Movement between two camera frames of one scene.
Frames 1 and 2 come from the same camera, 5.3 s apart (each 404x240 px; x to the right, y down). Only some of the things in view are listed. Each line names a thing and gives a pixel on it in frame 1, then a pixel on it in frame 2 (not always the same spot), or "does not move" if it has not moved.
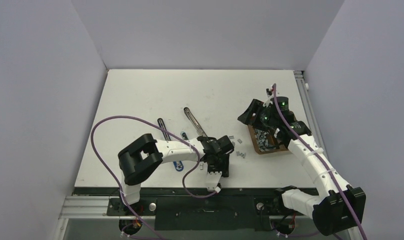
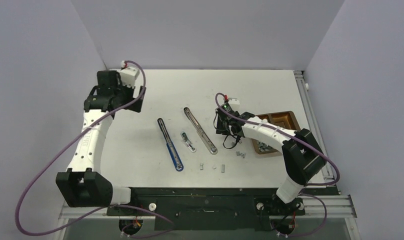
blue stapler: x=178 y=165 does not move
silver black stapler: x=195 y=122 does not move
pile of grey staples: x=262 y=140 does not move
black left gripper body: x=219 y=164 to x=125 y=94
